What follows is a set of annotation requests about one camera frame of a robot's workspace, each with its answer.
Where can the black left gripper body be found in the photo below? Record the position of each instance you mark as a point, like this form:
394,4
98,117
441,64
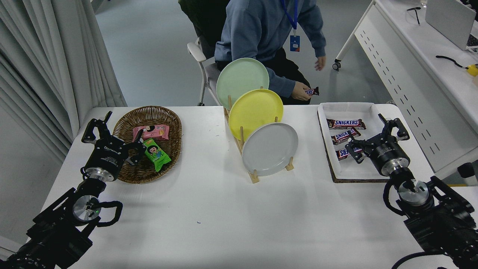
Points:
106,155

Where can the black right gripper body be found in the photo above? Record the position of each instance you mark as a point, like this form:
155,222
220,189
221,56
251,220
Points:
388,155

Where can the Snickers bar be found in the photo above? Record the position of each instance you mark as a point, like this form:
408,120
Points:
345,123
345,136
313,91
343,154

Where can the grey plate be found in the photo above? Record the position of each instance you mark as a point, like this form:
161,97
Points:
269,149

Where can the person's right forearm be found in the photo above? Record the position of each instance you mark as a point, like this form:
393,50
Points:
280,82

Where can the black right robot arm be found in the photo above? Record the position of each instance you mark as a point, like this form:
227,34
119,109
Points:
440,220

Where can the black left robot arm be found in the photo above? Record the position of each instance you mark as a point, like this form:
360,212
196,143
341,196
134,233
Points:
56,231

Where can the person's left forearm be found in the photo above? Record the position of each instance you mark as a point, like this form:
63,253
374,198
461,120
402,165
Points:
317,41

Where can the wooden plate rack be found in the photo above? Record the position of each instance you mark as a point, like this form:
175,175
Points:
255,177

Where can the yellow plate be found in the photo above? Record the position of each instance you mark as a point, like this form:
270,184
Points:
254,112

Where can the pale green plate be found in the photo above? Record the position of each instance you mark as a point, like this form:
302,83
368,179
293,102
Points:
239,76

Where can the person's right hand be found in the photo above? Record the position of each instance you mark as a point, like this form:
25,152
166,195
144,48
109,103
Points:
300,91

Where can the person's left hand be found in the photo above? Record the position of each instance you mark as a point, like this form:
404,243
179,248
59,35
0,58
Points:
320,62

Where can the green snack pack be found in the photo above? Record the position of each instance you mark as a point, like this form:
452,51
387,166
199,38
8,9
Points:
157,154

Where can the pink snack pack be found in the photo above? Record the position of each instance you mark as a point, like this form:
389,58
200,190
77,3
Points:
151,132

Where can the white tray with cork base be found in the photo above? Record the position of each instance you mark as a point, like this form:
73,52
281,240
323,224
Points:
347,110

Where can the brown wicker basket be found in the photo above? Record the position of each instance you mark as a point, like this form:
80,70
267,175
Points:
164,119

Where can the white desk with perforated panel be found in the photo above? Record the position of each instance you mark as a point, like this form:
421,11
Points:
410,74

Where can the grey curtain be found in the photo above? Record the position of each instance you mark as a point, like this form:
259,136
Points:
44,67

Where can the black cylinder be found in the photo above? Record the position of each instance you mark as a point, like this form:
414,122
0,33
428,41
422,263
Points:
467,173

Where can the small yellow object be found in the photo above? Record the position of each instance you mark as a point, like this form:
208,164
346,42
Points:
473,70

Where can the office chair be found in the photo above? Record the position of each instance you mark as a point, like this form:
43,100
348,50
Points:
196,51

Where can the silver laptop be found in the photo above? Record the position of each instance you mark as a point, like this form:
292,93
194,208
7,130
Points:
448,18

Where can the person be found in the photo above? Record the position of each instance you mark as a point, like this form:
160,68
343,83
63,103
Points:
254,26

